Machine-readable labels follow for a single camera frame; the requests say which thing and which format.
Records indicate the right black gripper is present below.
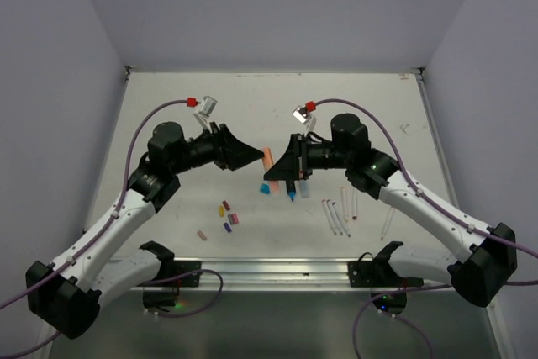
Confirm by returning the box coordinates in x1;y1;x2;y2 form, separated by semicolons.
265;131;352;178

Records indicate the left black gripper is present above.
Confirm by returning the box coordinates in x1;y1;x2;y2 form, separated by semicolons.
170;121;262;174

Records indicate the black blue highlighter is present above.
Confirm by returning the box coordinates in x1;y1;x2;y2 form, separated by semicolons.
286;180;297;202

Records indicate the orange highlighter cap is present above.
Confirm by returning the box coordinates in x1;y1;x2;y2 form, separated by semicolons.
262;147;274;170

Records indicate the light blue highlighter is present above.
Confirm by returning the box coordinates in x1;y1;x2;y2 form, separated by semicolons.
298;180;310;198

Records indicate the blue highlighter cap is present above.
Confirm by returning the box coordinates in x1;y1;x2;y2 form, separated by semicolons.
260;183;271;195

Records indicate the pink pen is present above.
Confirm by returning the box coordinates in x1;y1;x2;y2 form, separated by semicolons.
321;199;337;235

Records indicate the grey pen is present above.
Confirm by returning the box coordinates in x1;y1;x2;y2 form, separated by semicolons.
327;199;344;235

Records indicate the blue pen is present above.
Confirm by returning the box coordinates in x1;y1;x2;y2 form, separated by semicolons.
332;202;351;238

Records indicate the yellow capped pen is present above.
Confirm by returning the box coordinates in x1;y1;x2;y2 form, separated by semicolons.
340;187;349;223

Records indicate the brown capped pen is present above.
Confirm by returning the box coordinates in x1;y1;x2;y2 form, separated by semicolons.
351;189;357;220

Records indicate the peach pen cap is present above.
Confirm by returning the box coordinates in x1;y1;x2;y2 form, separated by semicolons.
197;230;207;241

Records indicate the peach capped pen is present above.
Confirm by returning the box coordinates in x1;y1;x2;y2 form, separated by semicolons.
380;208;395;240

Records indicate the orange highlighter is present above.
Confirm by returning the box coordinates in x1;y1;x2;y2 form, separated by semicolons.
268;181;280;194

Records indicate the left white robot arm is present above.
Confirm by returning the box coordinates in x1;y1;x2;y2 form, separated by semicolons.
25;122;264;340

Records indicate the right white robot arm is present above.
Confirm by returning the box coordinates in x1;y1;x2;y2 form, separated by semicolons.
264;114;517;307

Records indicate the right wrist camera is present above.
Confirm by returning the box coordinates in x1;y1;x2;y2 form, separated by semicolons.
293;101;317;135

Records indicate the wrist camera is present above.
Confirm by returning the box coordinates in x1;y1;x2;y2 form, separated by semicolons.
193;96;218;130
293;101;317;135

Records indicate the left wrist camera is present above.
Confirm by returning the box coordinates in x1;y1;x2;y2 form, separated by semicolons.
193;96;218;130

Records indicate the aluminium mounting rail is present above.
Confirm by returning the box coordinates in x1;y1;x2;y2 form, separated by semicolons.
54;256;493;293

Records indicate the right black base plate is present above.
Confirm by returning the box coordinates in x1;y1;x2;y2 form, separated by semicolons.
347;261;425;288

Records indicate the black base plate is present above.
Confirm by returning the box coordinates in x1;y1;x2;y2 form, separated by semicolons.
347;261;425;288
138;260;202;288

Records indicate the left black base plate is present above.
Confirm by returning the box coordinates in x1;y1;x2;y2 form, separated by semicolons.
138;260;202;288

